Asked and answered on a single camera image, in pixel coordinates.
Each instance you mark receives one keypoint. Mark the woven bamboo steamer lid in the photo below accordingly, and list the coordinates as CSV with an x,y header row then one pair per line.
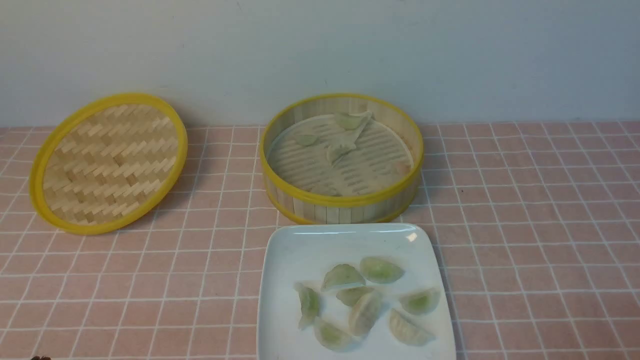
x,y
108,164

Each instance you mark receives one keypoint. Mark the pale dumpling plate bottom right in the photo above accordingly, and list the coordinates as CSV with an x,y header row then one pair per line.
x,y
406,331

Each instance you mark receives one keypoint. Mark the green dumpling plate far left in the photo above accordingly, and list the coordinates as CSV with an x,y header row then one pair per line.
x,y
310,305

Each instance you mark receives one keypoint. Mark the green dumpling plate top left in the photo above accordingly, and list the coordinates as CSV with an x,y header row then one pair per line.
x,y
340,276

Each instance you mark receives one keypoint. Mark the green dumpling plate bottom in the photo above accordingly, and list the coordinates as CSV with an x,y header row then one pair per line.
x,y
331,337

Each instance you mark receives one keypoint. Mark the green dumpling steamer left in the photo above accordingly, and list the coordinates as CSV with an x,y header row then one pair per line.
x,y
306,140

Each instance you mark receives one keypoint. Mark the pale pleated dumpling plate centre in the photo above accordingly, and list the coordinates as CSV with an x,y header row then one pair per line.
x,y
364,314

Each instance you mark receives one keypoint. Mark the pinkish dumpling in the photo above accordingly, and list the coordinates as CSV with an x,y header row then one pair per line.
x,y
402,168

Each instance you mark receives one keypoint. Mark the green dumpling steamer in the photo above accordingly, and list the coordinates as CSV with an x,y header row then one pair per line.
x,y
306,140
348,121

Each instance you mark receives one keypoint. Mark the green dumpling plate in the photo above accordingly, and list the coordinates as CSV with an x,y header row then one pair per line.
x,y
331,337
340,276
379,270
419,303
350,296
310,305

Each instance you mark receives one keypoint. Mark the bamboo steamer basket yellow rim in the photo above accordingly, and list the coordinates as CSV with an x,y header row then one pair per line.
x,y
309,208

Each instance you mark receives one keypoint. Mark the white steamer liner cloth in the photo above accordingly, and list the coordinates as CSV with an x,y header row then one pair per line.
x,y
366,170

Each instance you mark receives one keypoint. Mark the white square plate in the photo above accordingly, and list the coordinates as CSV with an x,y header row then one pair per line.
x,y
304,254

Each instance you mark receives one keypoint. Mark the green dumpling steamer back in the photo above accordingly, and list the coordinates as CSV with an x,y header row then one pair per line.
x,y
348,121

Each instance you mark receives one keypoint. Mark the pale dumpling steamer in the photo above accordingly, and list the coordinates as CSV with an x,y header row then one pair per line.
x,y
335,151

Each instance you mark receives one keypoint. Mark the green dumpling plate top right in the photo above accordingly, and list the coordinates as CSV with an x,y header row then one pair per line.
x,y
379,270

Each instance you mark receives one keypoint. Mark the green dumpling plate middle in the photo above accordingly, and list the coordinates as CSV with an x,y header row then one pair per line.
x,y
350,296

